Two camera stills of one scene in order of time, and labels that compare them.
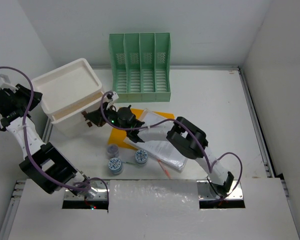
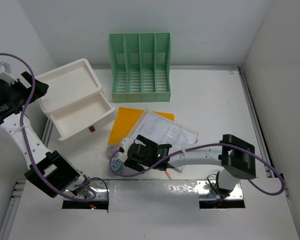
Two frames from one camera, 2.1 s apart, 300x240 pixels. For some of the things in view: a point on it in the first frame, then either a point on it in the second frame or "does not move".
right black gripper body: [111, 115] -> [134, 164]
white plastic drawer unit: [66, 92] does not move
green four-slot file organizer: [141, 66] does not move
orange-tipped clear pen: [165, 170] does not move
